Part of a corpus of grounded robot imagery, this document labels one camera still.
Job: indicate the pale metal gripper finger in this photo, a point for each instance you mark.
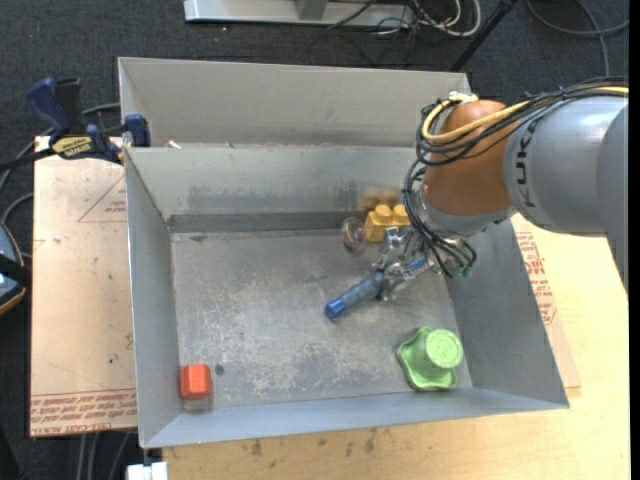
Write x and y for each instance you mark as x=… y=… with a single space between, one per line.
x=386 y=268
x=392 y=292

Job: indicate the blue ribbed cylinder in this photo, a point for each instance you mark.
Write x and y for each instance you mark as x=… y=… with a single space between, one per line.
x=352 y=296

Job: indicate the yellow toy building block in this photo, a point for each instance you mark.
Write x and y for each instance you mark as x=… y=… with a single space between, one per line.
x=382 y=223

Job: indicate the clear glass thing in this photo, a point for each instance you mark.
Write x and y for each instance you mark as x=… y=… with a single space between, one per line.
x=354 y=234

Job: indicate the green flower-shaped cup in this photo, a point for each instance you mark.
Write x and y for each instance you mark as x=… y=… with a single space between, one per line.
x=430 y=360

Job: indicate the grey metal bin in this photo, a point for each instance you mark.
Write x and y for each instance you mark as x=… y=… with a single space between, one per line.
x=260 y=308

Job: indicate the clear jar with orange cap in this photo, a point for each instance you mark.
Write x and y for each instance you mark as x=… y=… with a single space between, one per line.
x=195 y=383

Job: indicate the brown cardboard board, red print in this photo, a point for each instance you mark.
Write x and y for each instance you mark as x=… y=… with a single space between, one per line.
x=80 y=268

